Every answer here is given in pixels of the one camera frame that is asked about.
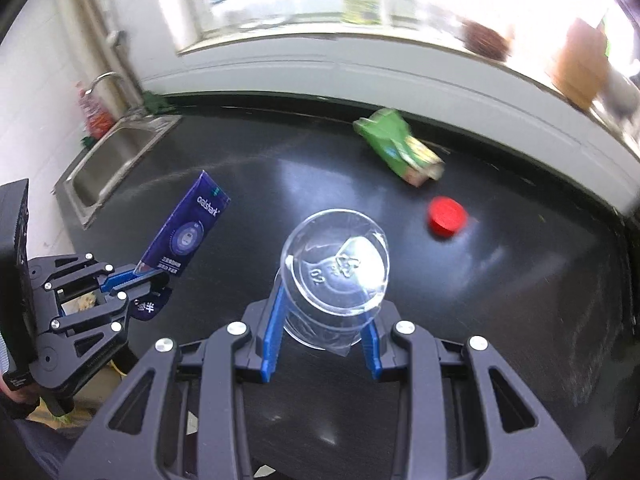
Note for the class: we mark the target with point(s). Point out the person's left hand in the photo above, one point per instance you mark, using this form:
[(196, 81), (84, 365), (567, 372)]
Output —
[(28, 395)]

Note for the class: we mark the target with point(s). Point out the grey kettle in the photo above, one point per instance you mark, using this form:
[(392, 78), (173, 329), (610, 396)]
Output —
[(618, 100)]

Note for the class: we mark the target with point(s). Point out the jar of red beans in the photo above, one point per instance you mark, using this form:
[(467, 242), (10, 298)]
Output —
[(485, 41)]

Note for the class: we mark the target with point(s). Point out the red detergent bottle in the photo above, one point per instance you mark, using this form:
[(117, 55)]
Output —
[(98, 119)]

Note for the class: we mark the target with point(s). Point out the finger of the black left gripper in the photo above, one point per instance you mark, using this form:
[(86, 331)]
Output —
[(149, 306)]

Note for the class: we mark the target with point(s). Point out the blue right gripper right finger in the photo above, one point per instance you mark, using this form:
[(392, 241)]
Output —
[(371, 349)]

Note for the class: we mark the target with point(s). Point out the clear plastic cup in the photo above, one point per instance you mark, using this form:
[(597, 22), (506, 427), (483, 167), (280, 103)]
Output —
[(334, 272)]

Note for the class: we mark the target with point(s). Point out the chrome faucet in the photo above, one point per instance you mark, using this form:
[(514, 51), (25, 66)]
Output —
[(116, 87)]

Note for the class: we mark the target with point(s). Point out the brown paper bag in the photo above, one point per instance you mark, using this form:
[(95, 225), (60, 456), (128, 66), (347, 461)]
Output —
[(580, 70)]

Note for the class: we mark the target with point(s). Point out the red round lid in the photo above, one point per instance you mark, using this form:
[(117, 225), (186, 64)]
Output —
[(445, 217)]

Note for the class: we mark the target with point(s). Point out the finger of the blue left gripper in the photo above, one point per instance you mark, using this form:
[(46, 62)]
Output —
[(138, 280)]

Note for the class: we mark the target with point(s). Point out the green snack bag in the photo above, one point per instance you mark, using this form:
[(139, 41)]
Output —
[(391, 138)]

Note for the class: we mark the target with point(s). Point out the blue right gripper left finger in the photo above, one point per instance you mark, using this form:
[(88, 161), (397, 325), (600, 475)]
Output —
[(273, 332)]

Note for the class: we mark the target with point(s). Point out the stainless steel sink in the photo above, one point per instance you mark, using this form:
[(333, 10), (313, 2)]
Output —
[(93, 176)]

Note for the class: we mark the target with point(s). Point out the green scouring pad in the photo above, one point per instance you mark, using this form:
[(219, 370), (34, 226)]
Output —
[(156, 104)]

